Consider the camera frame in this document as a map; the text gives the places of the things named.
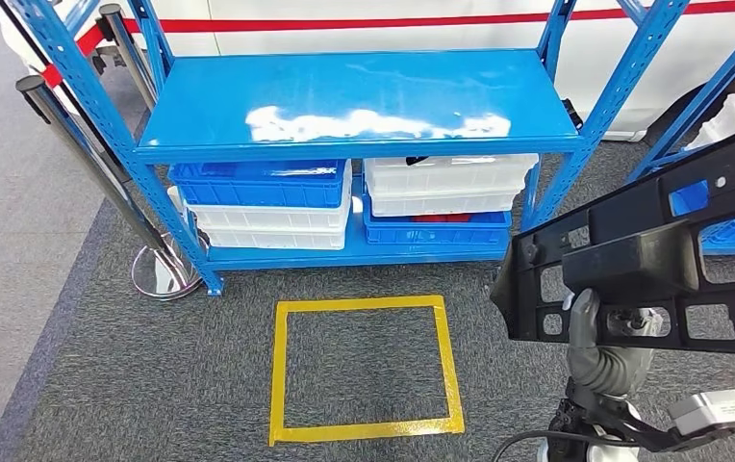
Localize blue metal shelf rack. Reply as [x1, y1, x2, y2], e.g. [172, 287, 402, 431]
[0, 0, 694, 298]

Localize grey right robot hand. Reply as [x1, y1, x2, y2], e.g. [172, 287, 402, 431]
[560, 287, 666, 362]

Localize black camera bracket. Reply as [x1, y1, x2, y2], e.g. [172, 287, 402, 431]
[561, 379, 694, 454]

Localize red barrier belt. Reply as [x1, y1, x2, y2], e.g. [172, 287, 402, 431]
[40, 25, 109, 90]
[121, 0, 735, 35]

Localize black plastic frame part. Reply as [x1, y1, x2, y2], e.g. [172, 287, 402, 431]
[490, 115, 735, 358]

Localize blue wheeled metal rack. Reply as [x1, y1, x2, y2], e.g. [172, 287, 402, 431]
[628, 0, 735, 258]

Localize white car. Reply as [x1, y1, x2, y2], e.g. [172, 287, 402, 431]
[0, 0, 735, 142]

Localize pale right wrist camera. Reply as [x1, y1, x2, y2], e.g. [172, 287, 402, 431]
[668, 389, 735, 439]

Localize black cable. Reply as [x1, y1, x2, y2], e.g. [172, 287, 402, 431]
[492, 430, 604, 462]

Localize black stanchion post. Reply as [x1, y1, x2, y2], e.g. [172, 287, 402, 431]
[98, 3, 159, 113]
[15, 75, 206, 301]

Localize yellow floor tape square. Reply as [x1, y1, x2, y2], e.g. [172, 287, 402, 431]
[268, 294, 467, 448]

